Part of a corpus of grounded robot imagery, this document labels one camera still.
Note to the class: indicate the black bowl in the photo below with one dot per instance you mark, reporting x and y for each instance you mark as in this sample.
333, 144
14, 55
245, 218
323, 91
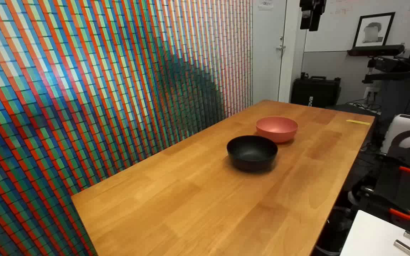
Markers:
252, 152

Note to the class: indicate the pink bowl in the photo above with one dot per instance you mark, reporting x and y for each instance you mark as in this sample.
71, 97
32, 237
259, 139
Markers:
276, 128

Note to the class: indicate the white door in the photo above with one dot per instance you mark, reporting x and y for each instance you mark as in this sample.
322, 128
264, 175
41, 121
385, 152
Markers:
268, 31

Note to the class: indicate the black equipment case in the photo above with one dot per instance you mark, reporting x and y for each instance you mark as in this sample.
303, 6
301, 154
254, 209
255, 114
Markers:
316, 91

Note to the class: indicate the yellow tape strip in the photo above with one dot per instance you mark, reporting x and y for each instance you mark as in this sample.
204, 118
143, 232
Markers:
359, 122

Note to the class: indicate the framed portrait picture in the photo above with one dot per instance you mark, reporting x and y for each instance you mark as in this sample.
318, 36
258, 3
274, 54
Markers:
373, 30

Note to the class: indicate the white paper sheet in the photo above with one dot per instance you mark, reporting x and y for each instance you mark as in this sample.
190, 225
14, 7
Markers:
373, 236

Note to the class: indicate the black orange-handled clamp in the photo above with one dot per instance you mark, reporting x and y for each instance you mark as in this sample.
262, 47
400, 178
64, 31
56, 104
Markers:
393, 208

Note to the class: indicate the black wall shelf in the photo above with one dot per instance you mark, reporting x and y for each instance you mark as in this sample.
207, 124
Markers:
377, 50

